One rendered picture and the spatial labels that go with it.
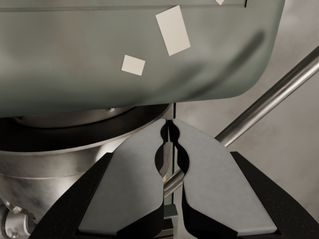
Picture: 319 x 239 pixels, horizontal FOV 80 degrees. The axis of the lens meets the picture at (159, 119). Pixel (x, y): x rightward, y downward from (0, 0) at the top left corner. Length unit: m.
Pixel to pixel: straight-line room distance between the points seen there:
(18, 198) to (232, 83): 0.28
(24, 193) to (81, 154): 0.09
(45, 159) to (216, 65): 0.19
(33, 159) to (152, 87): 0.14
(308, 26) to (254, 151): 1.18
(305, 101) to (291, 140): 0.44
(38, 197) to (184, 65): 0.23
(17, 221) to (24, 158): 0.33
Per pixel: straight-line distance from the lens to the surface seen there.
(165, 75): 0.16
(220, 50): 0.17
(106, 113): 0.26
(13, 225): 0.57
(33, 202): 0.30
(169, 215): 0.89
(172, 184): 0.18
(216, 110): 1.75
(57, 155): 0.23
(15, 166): 0.26
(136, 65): 0.16
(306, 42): 2.00
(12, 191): 0.30
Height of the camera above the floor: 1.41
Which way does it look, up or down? 60 degrees down
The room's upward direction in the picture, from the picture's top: 161 degrees clockwise
